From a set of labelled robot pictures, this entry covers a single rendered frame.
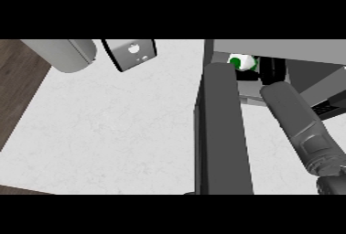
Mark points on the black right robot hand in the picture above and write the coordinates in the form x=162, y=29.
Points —
x=272, y=70

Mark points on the white and green milk carton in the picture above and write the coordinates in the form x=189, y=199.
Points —
x=242, y=62

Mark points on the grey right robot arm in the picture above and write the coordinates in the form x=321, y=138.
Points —
x=301, y=128

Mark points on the grey microwave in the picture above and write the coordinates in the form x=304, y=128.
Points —
x=288, y=50

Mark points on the silver panel with black edge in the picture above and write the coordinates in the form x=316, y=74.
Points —
x=130, y=53

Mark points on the grey rounded appliance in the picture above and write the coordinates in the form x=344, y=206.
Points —
x=62, y=54

